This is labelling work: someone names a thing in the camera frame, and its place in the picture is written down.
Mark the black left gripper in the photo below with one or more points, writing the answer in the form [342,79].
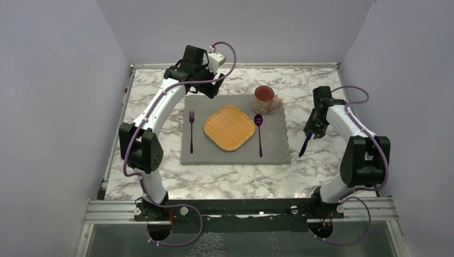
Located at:
[209,89]

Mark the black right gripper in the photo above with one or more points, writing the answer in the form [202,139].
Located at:
[309,127]

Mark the purple iridescent knife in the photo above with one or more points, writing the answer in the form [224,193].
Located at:
[305,144]

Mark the purple iridescent fork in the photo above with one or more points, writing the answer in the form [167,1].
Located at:
[191,120]

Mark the grey scalloped cloth placemat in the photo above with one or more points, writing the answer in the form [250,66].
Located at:
[273,134]

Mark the purple iridescent spoon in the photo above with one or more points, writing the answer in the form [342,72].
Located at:
[258,120]

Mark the pink patterned cup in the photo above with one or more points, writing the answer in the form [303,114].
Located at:
[265,100]

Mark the woven yellow wicker tray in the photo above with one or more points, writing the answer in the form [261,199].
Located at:
[229,128]

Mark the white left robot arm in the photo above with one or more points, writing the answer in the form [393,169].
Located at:
[140,148]

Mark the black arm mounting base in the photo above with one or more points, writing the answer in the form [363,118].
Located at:
[238,215]

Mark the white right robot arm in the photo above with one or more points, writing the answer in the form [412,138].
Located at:
[365,163]

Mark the aluminium table frame rail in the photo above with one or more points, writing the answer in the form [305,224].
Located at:
[108,229]

